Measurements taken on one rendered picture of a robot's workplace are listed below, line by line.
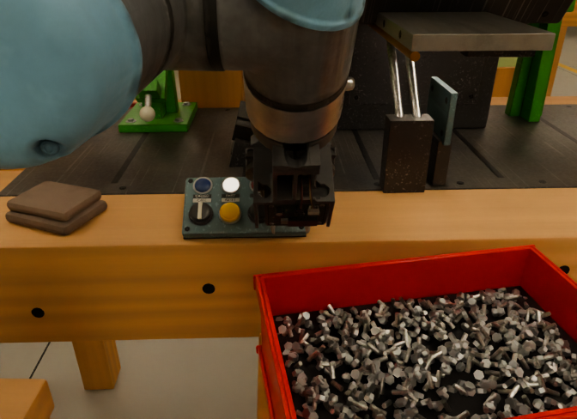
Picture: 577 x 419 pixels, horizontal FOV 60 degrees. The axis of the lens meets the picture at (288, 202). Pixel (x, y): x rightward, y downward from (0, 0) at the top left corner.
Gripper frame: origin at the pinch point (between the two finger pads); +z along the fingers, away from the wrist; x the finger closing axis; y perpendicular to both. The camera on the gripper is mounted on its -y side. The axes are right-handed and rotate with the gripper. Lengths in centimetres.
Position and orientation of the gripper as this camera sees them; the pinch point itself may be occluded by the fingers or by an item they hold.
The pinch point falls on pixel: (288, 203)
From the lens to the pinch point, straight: 57.9
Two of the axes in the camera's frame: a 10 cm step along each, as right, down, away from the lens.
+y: 0.3, 8.9, -4.6
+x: 10.0, -0.2, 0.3
